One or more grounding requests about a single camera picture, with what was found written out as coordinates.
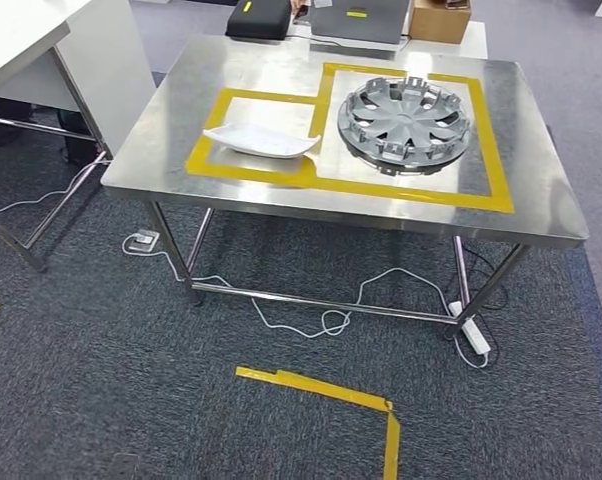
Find long white floor cable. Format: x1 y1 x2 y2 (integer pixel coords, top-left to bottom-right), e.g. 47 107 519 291
122 231 490 371

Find cardboard box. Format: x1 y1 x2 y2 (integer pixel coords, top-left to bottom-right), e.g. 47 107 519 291
407 0 473 46

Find white table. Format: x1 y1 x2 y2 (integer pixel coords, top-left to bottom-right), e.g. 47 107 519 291
286 19 488 61

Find white plastic mirror cover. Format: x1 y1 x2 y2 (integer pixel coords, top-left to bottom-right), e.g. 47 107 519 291
202 122 322 160

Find white desk chrome legs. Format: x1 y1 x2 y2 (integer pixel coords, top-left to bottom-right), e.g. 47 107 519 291
0 0 157 274

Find yellow floor tape corner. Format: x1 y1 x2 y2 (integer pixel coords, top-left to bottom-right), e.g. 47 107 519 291
235 366 402 480

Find steel workbench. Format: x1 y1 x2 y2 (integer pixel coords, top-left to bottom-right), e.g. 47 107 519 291
100 34 591 333

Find black floor cable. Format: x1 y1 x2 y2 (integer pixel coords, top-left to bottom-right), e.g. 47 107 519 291
443 245 509 366

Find grey laptop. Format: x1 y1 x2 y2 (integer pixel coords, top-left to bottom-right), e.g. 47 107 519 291
311 0 412 58

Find black zip case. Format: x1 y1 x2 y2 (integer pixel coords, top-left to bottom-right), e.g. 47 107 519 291
225 0 293 41

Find yellow workbench tape marking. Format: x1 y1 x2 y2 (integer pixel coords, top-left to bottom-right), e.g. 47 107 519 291
185 62 515 215

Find white power strip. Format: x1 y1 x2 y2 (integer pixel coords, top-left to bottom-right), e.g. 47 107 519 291
448 299 492 356

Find black bag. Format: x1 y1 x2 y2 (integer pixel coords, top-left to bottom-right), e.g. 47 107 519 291
57 109 100 167

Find silver wheel hubcap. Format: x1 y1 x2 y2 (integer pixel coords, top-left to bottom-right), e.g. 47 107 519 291
336 76 472 177

